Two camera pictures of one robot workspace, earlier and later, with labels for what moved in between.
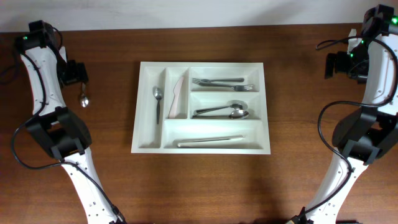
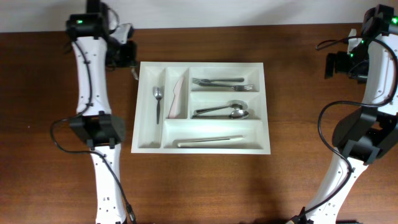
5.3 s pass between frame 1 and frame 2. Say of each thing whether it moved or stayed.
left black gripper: moved
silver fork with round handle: stayed
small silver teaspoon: moved
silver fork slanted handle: stayed
